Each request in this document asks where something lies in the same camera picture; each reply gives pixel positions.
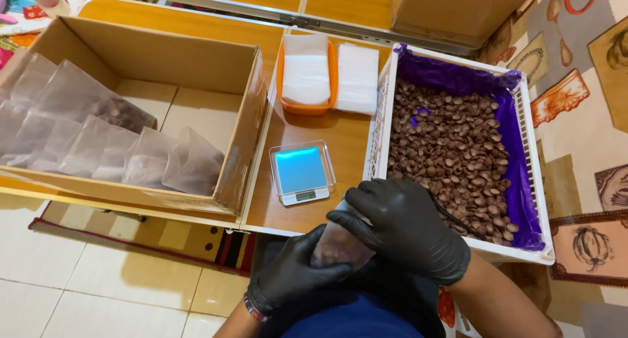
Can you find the person's left hand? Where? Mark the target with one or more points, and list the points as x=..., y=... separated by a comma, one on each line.
x=287, y=279

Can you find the person's right hand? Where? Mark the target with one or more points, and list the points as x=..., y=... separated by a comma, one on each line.
x=412, y=230

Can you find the clear pouch of brown cereal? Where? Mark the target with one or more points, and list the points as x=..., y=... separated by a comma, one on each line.
x=338, y=245

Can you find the thin black tool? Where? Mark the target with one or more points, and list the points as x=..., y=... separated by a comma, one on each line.
x=454, y=218

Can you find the person's blue shirt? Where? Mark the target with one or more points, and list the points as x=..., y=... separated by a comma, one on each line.
x=353, y=318

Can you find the heap of brown cereal pieces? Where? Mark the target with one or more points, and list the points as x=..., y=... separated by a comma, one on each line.
x=441, y=142

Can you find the small digital scale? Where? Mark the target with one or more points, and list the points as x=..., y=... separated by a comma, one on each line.
x=300, y=171

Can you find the purple plastic liner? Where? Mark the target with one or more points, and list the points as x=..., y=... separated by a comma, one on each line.
x=512, y=171

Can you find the clear plastic scale tray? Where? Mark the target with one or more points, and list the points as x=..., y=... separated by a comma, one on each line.
x=272, y=154

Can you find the white plastic crate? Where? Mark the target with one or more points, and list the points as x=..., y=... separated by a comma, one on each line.
x=532, y=171

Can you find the orange plastic container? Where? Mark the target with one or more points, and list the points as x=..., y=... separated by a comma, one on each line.
x=306, y=108

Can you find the loose white sachet stack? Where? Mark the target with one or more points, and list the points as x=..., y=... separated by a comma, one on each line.
x=357, y=78

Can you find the white sachet stack in container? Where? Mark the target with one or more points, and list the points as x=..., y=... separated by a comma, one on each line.
x=305, y=68

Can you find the patterned floor mat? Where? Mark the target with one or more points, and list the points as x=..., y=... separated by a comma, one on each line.
x=584, y=132

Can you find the closed cardboard box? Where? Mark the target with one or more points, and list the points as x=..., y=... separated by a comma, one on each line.
x=456, y=9

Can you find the large open cardboard box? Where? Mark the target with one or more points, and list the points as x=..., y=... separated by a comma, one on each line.
x=196, y=63

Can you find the row of filled clear pouches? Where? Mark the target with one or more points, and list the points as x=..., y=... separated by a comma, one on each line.
x=103, y=132

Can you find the roll of tape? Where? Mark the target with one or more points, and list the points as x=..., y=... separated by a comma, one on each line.
x=53, y=4

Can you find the colourful play mat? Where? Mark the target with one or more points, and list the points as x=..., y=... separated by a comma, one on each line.
x=29, y=14

